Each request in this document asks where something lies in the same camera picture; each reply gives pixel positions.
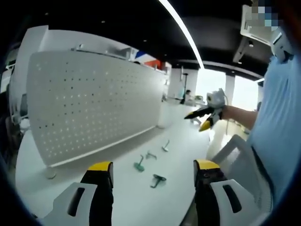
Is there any light green hook assembly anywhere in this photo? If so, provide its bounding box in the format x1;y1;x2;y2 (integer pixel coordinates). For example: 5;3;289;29
134;154;146;173

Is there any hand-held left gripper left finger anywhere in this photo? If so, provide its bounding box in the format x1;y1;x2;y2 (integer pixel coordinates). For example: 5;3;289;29
43;161;115;226

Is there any white perforated mounting plate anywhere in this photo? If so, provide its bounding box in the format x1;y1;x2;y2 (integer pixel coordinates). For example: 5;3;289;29
26;50;168;168

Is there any dark green hook assembly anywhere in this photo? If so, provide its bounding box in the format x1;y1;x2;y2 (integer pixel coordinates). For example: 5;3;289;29
150;174;167;189

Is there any white worn chest device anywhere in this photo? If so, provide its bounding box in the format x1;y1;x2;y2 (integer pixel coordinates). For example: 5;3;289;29
269;27;296;63

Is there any long ceiling light strip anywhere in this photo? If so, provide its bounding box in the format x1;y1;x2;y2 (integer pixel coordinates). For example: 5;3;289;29
158;0;206;70

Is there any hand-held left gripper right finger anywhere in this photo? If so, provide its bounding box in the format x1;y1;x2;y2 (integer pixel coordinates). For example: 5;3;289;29
193;159;261;226

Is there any white mesh office chair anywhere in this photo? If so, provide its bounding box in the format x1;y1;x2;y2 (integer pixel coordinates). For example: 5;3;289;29
206;134;276;214

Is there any white cylindrical container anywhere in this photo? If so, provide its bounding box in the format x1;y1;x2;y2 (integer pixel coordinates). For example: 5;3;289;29
158;103;173;129

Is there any grey hook assembly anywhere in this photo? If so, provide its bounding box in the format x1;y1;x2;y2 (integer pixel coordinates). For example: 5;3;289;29
145;150;158;161

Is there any person in blue shirt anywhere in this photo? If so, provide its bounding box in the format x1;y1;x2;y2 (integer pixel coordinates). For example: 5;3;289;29
246;53;301;214

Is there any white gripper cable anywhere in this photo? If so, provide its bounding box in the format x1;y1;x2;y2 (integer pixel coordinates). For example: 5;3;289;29
222;93;233;136

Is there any ceiling air conditioner unit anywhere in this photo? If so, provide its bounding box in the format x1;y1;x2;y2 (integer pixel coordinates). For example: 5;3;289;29
239;4;281;46

